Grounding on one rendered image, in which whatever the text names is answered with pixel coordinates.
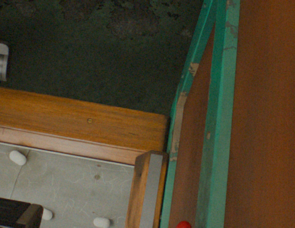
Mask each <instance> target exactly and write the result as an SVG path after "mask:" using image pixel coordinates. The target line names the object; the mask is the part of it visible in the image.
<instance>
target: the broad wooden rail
mask: <svg viewBox="0 0 295 228"><path fill-rule="evenodd" d="M169 124H170V116H168V115H163V114H155V113H150V112H144V111H139V110H133V109H127V108H121V107H116V106H110V105H105V104H100V103H94V102H89V101H83V100H78V99H72V98H66V97H61V96H55V95H48V94H42V93H36V92H31V91H25V90H20V89H15V88H9V87H3V86H0V143H8V144H13V145H19V146H23V147H27V148H33V149H38V150H44V151H49V152H57V153H62V154H68V155H74V156H79V157H85V158H91V159H96V160H102V161H108V162H115V163H121V164H124V165H129V166H135V161H136V157H137V156H139V155H141V154H143V153H145V152H148V151H150V150H155V151H162V152H166V147H167V138H168V131H169Z"/></svg>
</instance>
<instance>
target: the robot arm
mask: <svg viewBox="0 0 295 228"><path fill-rule="evenodd" d="M11 52H12V46H11V44H10V43H8V42H5V41H1V40H0V80H1V81H8V78H9V75H10V69H11V58H12V53H11Z"/></svg>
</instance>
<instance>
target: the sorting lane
mask: <svg viewBox="0 0 295 228"><path fill-rule="evenodd" d="M12 151H18V152H19V153H21V154H22V155H24V156H25V157H26V159H27V161H26V163H25V164H24V165H18V164H17V163H15V162H14V161H12V160H11V159H10V153H11V152H12ZM133 175H134V166H129V165H124V164H121V163H115V162H110V161H102V160H96V159H91V158H85V157H79V156H74V155H68V154H62V153H57V152H49V151H44V150H38V149H33V148H27V147H23V146H19V145H13V144H8V143H2V142H0V198H5V199H10V200H18V201H24V202H29V203H31V204H32V203H35V204H39V205H41V206H42V207H43V208H45V209H47V210H49V211H51V213H52V218H51V219H50V220H44V219H41V225H40V228H103V227H97V226H95V225H94V219H95V218H96V217H102V218H108V219H109V221H110V226H109V227H107V228H125V222H126V216H127V211H128V203H129V197H130V191H131V185H132V180H133Z"/></svg>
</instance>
